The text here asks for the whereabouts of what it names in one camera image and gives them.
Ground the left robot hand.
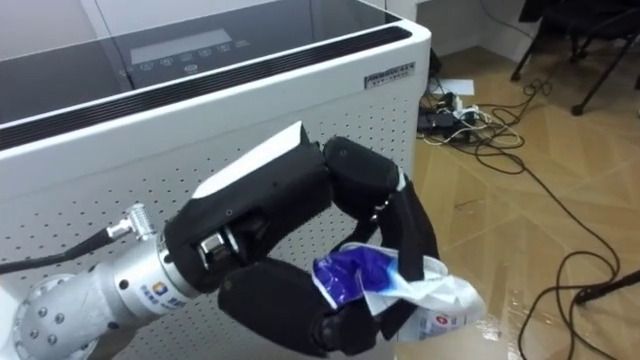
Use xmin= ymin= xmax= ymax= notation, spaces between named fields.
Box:
xmin=163 ymin=120 xmax=441 ymax=358

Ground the blue white plastic wrapper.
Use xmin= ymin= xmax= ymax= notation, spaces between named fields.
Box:
xmin=311 ymin=241 xmax=488 ymax=344

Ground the white perforated appliance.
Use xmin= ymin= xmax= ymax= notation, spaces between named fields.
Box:
xmin=0 ymin=0 xmax=432 ymax=360

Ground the black power adapter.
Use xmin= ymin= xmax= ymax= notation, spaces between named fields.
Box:
xmin=417 ymin=111 xmax=455 ymax=133

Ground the white power strip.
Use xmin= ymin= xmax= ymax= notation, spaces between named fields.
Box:
xmin=442 ymin=95 xmax=481 ymax=126

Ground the white paper sheet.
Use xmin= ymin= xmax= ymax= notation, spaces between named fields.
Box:
xmin=431 ymin=77 xmax=475 ymax=97

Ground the black tripod leg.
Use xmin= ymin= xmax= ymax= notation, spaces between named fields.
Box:
xmin=573 ymin=268 xmax=640 ymax=306

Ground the black office chair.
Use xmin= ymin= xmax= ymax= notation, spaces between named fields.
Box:
xmin=509 ymin=0 xmax=640 ymax=117

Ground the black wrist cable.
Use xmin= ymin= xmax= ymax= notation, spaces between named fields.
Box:
xmin=0 ymin=202 xmax=157 ymax=276

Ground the black floor cable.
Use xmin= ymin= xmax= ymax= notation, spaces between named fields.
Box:
xmin=419 ymin=79 xmax=622 ymax=360

